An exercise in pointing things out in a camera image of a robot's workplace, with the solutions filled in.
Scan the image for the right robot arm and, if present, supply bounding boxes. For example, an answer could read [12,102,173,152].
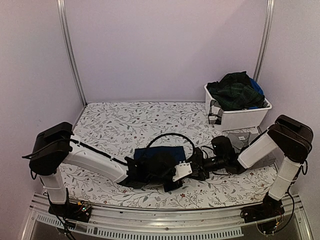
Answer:
[189,114,314,218]

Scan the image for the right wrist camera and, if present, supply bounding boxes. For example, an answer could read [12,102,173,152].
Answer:
[192,147,208,164]

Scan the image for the left aluminium corner post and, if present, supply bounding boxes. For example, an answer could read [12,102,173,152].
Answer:
[56,0,88,108]

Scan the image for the dark green plaid garment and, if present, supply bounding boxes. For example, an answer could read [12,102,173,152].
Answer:
[206,71,265,111]

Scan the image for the light blue garment in basket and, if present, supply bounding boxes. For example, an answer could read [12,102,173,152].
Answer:
[249,78,264,95]

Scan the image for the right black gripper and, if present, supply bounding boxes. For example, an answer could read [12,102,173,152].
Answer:
[187,153,227,181]

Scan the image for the black white checkered garment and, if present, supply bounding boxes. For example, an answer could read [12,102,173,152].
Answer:
[208,100,224,125]

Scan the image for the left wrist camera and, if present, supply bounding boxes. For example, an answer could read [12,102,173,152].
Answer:
[172,162,193,182]

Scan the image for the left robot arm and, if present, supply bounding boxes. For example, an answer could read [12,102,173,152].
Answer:
[23,122,191,217]

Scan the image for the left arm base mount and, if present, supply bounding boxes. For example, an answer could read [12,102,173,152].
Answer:
[48,201,92,223]

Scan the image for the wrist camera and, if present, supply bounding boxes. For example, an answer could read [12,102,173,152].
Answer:
[172,162,193,182]
[192,147,208,164]

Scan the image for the white laundry basket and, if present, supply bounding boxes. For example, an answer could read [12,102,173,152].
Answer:
[203,84,272,131]

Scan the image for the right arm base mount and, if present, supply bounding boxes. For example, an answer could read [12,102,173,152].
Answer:
[240,194,285,223]

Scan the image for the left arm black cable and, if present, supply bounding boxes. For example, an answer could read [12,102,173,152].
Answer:
[146,132,197,163]

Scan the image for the floral tablecloth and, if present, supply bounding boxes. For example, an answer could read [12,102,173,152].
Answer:
[60,102,277,209]

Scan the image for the grey button shirt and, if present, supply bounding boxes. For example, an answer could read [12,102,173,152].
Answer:
[226,131,276,169]

